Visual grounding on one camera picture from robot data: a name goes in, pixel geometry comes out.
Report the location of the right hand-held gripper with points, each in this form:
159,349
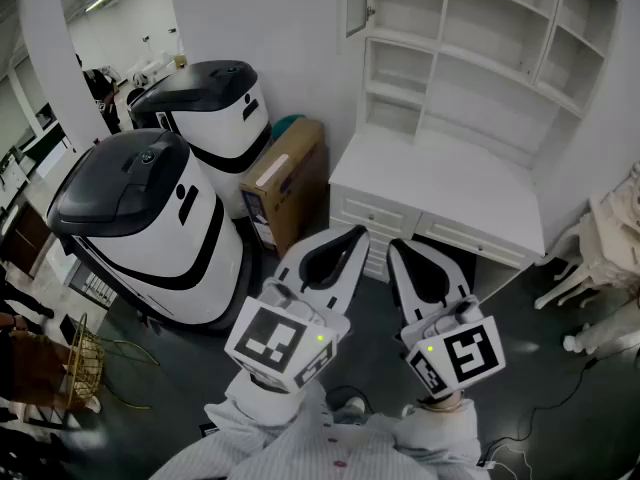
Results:
467,353

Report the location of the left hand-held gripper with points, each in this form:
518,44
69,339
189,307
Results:
272,335

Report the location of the white desk with hutch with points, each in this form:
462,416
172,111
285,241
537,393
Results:
505,58

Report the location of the person's left forearm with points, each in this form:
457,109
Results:
260,408

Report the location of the person's right forearm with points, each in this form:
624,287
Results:
445,430

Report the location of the white drawer front with knob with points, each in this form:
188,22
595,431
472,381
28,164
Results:
372,214
475,240

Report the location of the brown cardboard box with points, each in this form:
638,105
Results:
290,178

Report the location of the person's shoe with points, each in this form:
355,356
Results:
350,403

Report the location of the teal round object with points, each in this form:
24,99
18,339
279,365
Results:
285,124

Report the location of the person's striped shirt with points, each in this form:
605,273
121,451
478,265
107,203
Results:
320,453

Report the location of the white black service robot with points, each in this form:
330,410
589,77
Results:
220,118
145,248

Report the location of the white ornate furniture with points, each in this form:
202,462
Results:
607,248

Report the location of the white power adapter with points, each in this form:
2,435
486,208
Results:
487,464

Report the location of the black floor plate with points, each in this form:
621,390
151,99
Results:
209,430

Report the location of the ceiling light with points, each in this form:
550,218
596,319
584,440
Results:
98,2

